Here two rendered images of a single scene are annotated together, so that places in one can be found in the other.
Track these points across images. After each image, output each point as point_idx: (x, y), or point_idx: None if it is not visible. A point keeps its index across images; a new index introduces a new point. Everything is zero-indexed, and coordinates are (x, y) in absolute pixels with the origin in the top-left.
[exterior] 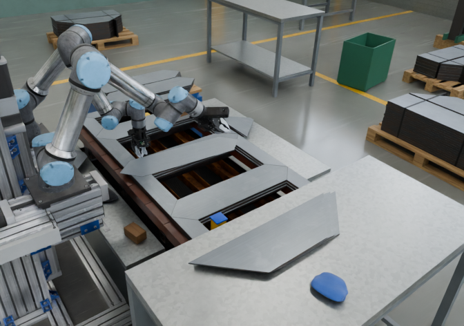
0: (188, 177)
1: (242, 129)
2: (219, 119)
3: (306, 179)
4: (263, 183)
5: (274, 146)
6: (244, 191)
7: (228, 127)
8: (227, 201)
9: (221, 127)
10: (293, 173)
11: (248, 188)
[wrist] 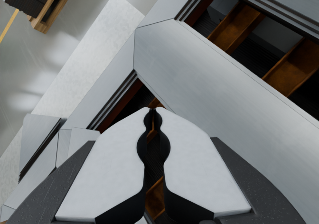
0: (146, 206)
1: (46, 126)
2: (107, 219)
3: (143, 14)
4: (192, 56)
5: (76, 76)
6: (230, 88)
7: (139, 112)
8: (280, 120)
9: (210, 180)
10: (154, 14)
11: (215, 81)
